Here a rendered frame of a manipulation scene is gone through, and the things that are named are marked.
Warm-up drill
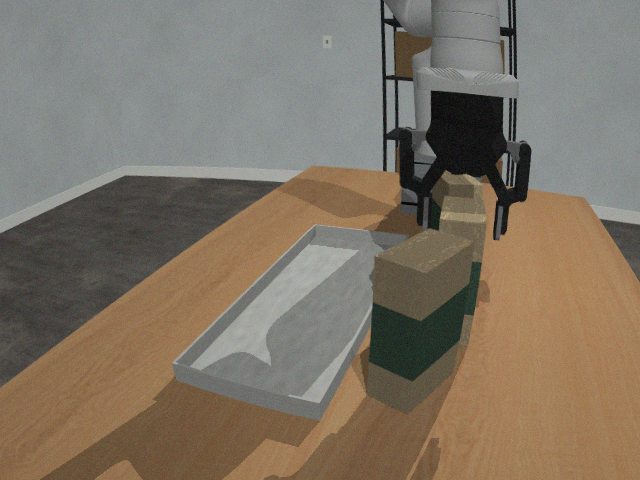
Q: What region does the tan and dark green block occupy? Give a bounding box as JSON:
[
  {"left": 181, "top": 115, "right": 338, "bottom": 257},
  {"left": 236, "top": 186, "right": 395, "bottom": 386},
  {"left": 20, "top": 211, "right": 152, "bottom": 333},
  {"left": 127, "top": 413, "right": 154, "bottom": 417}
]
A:
[
  {"left": 430, "top": 170, "right": 483, "bottom": 231},
  {"left": 366, "top": 228, "right": 474, "bottom": 414},
  {"left": 439, "top": 196, "right": 486, "bottom": 347}
]

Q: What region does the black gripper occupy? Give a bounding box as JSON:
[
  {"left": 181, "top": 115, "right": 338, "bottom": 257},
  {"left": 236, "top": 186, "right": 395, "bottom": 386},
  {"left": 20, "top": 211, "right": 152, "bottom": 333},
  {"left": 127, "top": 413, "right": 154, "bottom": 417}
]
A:
[{"left": 399, "top": 91, "right": 531, "bottom": 241}]

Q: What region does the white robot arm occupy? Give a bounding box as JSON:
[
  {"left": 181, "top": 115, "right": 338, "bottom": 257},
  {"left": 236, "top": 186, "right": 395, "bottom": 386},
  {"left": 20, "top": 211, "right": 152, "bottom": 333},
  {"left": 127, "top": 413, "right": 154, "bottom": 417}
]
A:
[{"left": 383, "top": 0, "right": 518, "bottom": 131}]

